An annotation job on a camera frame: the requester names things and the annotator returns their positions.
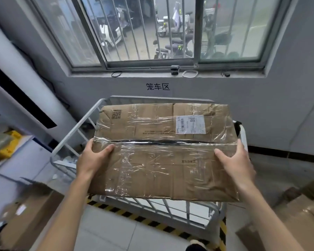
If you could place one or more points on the person's left hand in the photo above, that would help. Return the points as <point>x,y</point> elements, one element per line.
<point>90,160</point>

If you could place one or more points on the person's right hand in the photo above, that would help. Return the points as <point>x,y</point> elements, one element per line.
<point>238,164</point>

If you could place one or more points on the person's left thumb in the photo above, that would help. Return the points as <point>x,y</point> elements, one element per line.
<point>106,151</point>

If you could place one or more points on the person's right thumb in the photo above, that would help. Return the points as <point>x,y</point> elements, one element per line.
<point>222,155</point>

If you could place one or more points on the taped brown cardboard box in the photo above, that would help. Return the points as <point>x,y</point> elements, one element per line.
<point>164,151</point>

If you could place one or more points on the person's right forearm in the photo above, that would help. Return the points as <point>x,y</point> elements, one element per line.
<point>269,216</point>

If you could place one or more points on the person's left forearm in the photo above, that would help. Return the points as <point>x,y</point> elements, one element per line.
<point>68,214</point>

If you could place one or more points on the white metal cage cart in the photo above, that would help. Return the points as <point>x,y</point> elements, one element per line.
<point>151,206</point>

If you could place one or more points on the small black clip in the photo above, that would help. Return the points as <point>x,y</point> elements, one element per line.
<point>225,74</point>

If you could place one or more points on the person's shoe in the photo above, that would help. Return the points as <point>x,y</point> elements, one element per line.
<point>198,245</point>

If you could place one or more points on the white shelf board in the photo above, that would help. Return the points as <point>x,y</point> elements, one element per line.
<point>13,156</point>

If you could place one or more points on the brown cardboard box with tape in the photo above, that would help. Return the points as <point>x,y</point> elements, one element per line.
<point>290,219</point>

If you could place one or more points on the yellow plastic crate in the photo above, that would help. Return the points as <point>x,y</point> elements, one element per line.
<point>9,145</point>

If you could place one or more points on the small black device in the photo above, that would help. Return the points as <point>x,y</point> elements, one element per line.
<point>174,69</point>

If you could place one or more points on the open brown cardboard box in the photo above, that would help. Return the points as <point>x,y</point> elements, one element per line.
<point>21,214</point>

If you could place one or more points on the white air conditioner unit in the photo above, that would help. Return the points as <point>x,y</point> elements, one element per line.
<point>21,83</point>

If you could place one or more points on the white electric scooter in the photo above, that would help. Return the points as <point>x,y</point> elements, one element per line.
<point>111,33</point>

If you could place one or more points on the black electric scooter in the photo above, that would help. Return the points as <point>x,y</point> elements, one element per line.
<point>176,47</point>

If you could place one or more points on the sliding window with metal bars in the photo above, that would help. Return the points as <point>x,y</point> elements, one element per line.
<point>157,28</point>

